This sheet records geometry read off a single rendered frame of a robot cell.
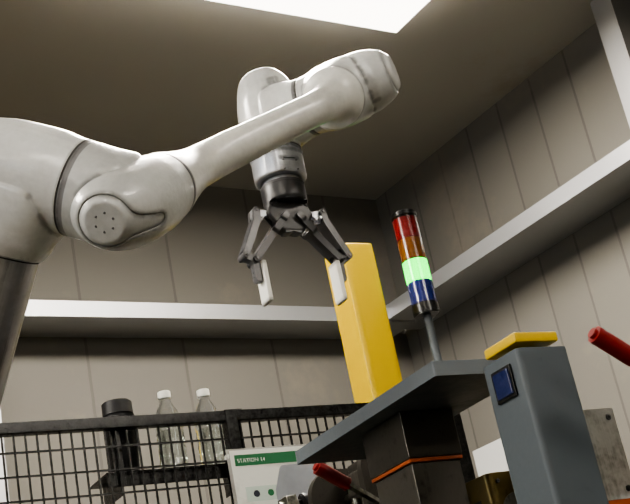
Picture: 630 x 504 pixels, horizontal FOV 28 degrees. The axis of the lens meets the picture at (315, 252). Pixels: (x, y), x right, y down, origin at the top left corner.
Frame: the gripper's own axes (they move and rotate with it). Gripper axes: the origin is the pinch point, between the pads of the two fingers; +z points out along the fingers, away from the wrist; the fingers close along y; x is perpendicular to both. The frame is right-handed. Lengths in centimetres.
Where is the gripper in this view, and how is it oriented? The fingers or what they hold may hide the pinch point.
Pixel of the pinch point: (304, 296)
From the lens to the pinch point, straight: 203.1
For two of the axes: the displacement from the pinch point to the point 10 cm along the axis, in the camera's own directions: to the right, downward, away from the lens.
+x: -4.4, 4.1, 8.0
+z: 1.9, 9.1, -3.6
